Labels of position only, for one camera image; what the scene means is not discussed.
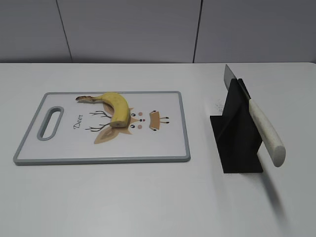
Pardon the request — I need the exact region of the white-handled kitchen knife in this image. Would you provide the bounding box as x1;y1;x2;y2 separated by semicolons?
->
237;79;286;167

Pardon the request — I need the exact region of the yellow banana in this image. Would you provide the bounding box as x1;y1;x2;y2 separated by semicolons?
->
76;92;130;128

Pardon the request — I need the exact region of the black knife stand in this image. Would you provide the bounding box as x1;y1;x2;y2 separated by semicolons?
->
210;79;263;173

